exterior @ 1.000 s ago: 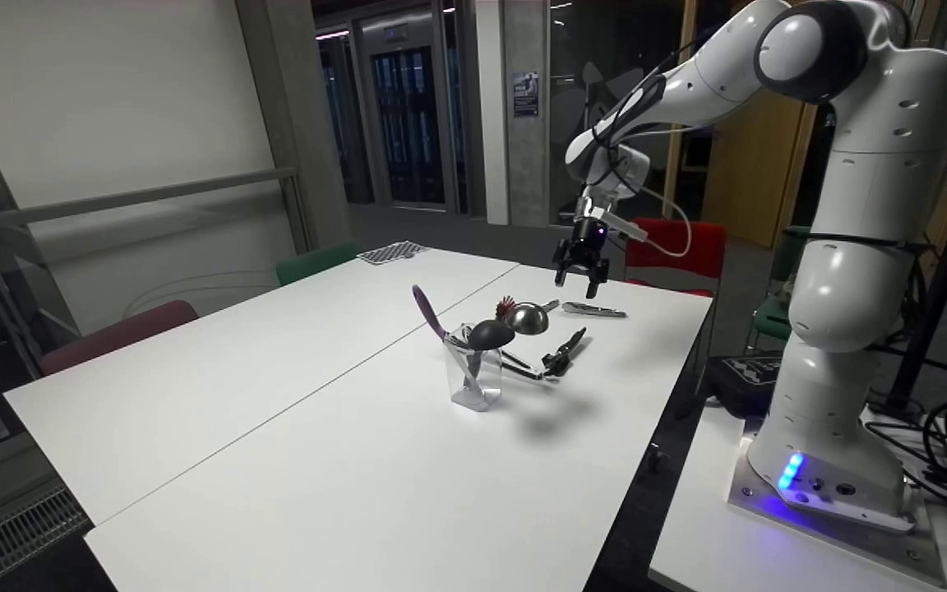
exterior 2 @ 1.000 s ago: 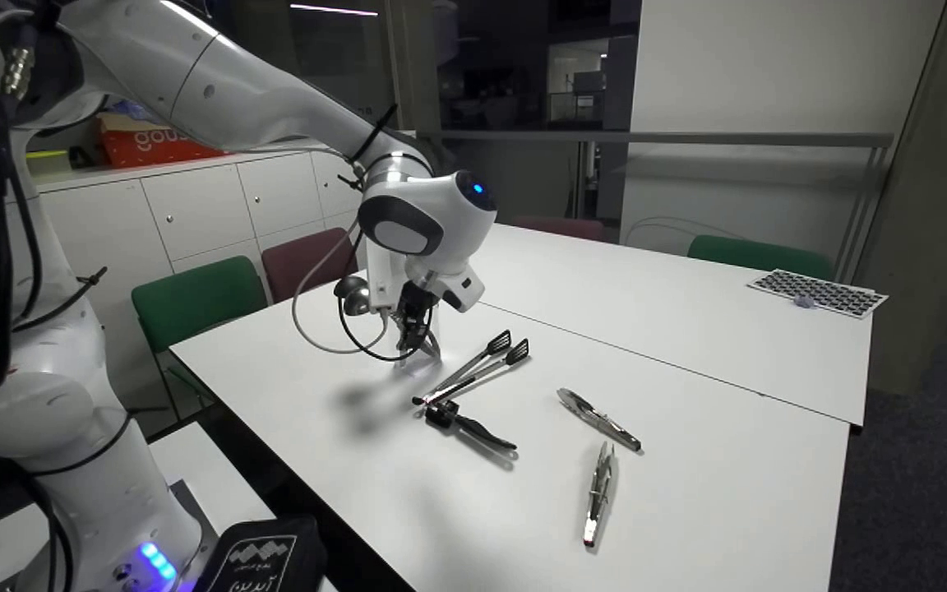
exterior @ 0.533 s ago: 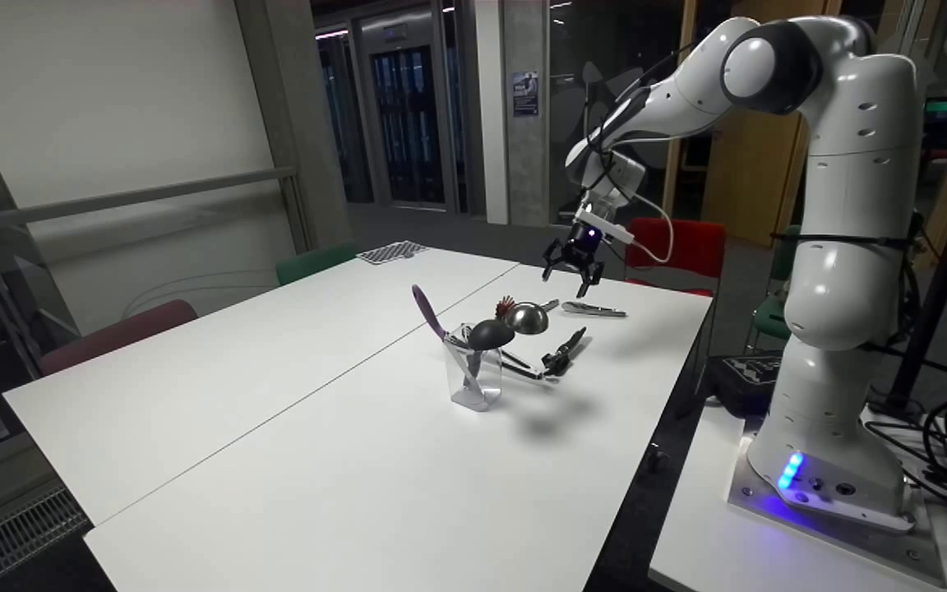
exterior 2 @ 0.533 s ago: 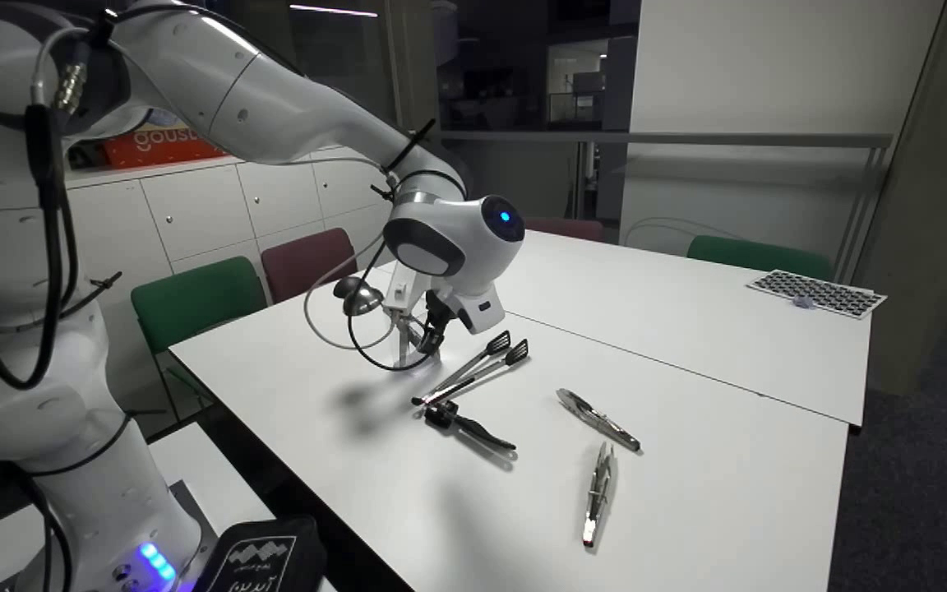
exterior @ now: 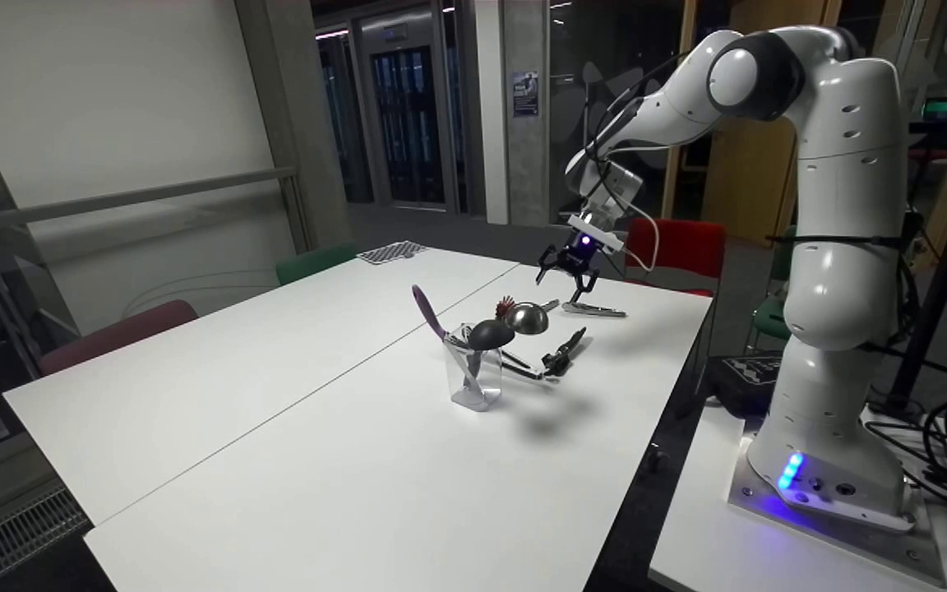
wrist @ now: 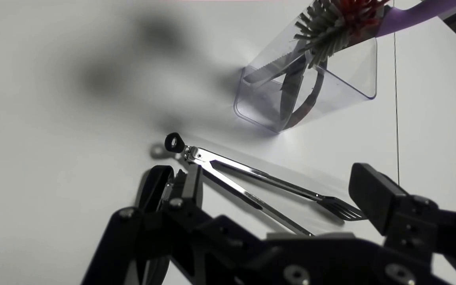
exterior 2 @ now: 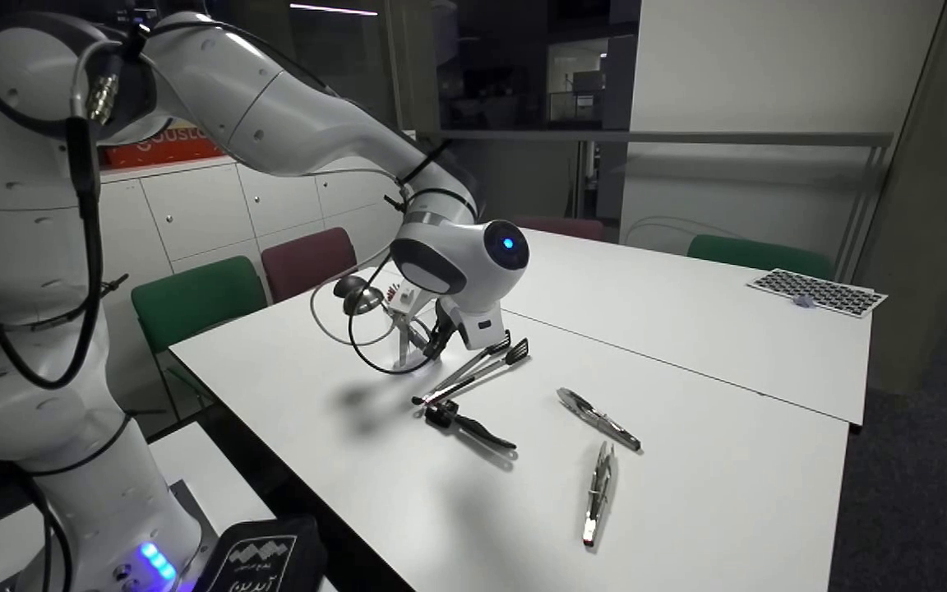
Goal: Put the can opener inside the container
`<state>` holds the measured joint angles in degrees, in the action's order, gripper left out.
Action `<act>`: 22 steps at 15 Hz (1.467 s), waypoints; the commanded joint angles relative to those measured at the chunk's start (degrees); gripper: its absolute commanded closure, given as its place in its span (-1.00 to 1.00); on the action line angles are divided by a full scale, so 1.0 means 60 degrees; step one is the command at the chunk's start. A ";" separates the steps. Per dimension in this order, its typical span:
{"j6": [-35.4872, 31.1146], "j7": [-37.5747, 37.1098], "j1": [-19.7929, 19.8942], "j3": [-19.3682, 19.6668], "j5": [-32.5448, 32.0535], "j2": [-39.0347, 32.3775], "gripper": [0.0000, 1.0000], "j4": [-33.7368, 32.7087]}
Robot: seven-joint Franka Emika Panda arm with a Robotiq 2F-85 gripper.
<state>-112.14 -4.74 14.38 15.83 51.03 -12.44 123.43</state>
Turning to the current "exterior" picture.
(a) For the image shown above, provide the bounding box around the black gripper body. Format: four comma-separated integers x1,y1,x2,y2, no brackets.
538,229,599,281

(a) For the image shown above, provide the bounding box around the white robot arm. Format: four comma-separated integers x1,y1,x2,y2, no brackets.
565,23,915,533

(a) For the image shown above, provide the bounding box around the clear utensil holder container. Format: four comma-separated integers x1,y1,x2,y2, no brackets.
450,320,504,411

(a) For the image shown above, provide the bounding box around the metal ladle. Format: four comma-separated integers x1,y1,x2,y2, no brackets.
470,298,553,349

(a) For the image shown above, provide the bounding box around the purple spatula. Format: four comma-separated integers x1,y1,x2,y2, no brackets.
412,285,464,349

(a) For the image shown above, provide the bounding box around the black control box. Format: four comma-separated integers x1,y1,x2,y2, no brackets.
707,356,780,419

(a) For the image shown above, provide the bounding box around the green chair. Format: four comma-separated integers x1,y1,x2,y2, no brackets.
274,242,357,285

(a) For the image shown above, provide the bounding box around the dark red chair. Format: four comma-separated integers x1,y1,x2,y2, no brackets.
40,298,198,374

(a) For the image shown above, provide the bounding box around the metal handrail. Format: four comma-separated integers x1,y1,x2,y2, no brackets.
0,168,297,226

